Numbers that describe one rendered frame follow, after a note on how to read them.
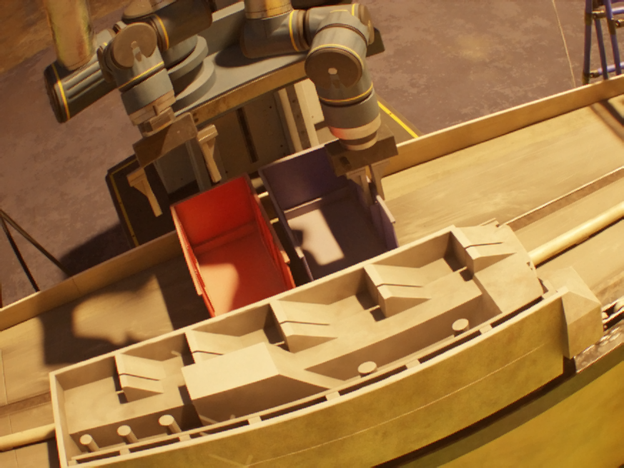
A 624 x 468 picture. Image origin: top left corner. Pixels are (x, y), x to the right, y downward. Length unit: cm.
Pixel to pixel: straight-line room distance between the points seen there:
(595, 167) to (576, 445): 75
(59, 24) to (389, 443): 132
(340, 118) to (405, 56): 244
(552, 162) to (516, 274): 63
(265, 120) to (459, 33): 169
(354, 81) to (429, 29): 274
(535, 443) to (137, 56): 115
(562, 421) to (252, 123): 164
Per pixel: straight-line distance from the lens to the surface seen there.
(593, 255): 196
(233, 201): 213
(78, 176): 421
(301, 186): 216
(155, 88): 171
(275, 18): 190
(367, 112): 181
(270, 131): 301
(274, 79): 244
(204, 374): 159
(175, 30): 189
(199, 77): 241
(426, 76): 404
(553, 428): 181
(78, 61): 224
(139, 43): 171
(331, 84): 176
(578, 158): 224
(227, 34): 262
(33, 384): 209
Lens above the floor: 209
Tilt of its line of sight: 39 degrees down
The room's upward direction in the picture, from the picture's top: 16 degrees counter-clockwise
